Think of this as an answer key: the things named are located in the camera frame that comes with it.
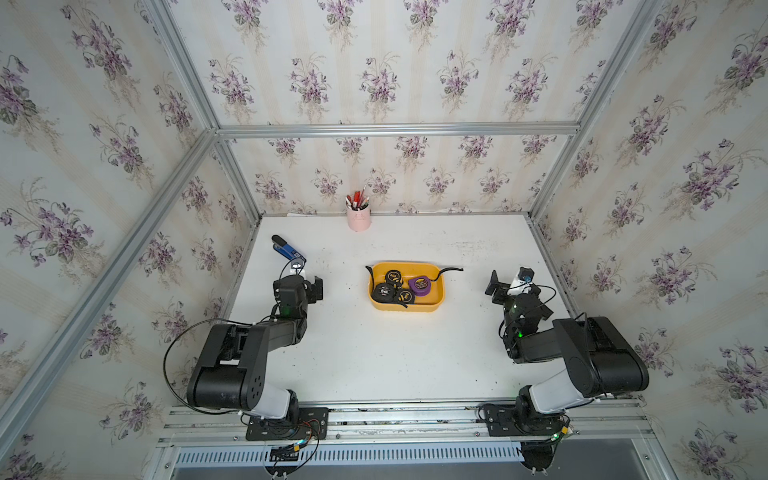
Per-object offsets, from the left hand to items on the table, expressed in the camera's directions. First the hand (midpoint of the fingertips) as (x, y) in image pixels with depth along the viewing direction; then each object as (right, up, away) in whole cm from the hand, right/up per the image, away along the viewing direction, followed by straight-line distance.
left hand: (302, 278), depth 93 cm
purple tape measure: (+38, -3, +3) cm, 38 cm away
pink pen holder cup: (+16, +20, +19) cm, 32 cm away
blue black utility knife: (-10, +9, +13) cm, 19 cm away
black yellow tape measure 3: (+33, -6, 0) cm, 33 cm away
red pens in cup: (+16, +27, +19) cm, 36 cm away
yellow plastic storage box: (+41, -7, -3) cm, 42 cm away
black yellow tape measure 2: (+26, -5, 0) cm, 26 cm away
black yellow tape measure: (+29, 0, +5) cm, 29 cm away
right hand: (+66, +1, -4) cm, 66 cm away
